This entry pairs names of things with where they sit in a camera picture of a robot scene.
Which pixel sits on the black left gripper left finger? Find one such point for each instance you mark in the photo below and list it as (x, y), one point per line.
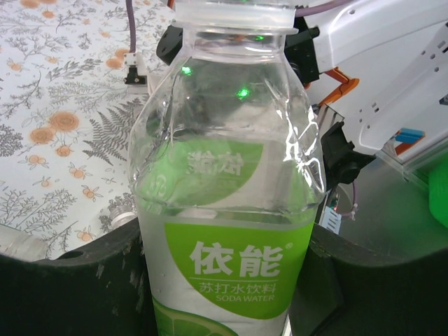
(70, 297)

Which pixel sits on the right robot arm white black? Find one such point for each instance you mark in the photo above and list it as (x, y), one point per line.
(385, 42)

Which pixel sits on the bright green object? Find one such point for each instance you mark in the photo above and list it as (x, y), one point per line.
(439, 199)

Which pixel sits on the translucent white bottle cap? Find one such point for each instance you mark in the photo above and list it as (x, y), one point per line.
(234, 14)

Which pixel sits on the floral table mat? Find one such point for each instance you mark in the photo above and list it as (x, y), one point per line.
(70, 70)

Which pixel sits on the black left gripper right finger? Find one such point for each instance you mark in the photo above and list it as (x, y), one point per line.
(378, 297)

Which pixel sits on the green label soda water bottle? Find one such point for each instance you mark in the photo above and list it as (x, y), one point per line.
(227, 262)

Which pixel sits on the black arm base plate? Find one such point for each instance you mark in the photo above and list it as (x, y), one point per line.
(343, 157)

